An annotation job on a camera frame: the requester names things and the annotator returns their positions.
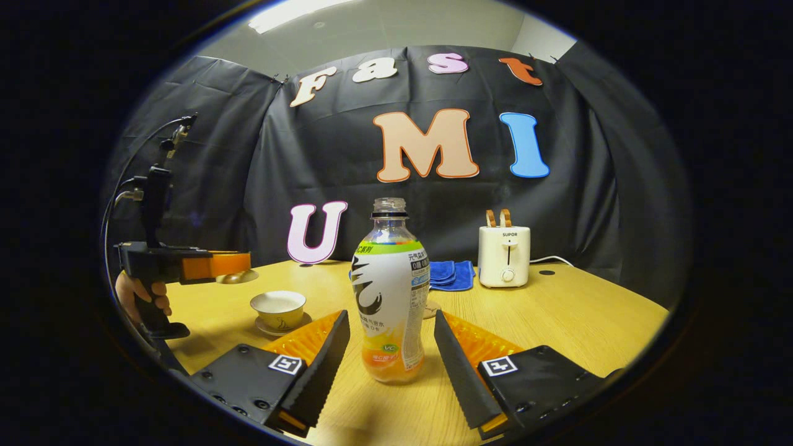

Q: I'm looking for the plastic water bottle white label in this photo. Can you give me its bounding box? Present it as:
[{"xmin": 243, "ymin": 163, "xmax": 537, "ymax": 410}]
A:
[{"xmin": 350, "ymin": 198, "xmax": 431, "ymax": 383}]

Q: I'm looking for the white toaster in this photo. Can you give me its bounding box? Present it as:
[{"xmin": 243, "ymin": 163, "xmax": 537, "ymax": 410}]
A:
[{"xmin": 478, "ymin": 225, "xmax": 531, "ymax": 289}]

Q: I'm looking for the white ceramic saucer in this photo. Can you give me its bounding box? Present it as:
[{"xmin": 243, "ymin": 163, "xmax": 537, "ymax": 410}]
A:
[{"xmin": 255, "ymin": 313, "xmax": 313, "ymax": 337}]

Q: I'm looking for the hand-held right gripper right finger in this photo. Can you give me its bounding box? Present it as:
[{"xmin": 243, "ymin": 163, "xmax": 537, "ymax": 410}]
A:
[{"xmin": 434, "ymin": 310, "xmax": 611, "ymax": 440}]

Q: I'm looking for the ceiling light panel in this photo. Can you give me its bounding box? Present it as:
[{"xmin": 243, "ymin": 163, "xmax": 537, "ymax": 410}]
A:
[{"xmin": 248, "ymin": 0, "xmax": 360, "ymax": 35}]

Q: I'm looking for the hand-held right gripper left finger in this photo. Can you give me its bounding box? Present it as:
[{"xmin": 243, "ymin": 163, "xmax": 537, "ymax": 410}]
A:
[{"xmin": 189, "ymin": 310, "xmax": 351, "ymax": 437}]

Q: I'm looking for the white ceramic teacup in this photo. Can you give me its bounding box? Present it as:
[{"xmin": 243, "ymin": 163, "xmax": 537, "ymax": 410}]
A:
[{"xmin": 250, "ymin": 291, "xmax": 307, "ymax": 330}]

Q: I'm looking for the black backdrop cloth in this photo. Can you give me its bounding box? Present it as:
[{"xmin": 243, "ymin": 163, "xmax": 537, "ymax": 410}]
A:
[{"xmin": 102, "ymin": 43, "xmax": 691, "ymax": 310}]

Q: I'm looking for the folded blue towel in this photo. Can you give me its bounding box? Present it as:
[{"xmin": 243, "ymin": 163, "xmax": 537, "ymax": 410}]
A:
[{"xmin": 427, "ymin": 260, "xmax": 476, "ymax": 292}]

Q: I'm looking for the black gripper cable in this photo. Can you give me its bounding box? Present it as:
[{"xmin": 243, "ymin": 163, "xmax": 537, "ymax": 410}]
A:
[{"xmin": 99, "ymin": 115, "xmax": 193, "ymax": 298}]

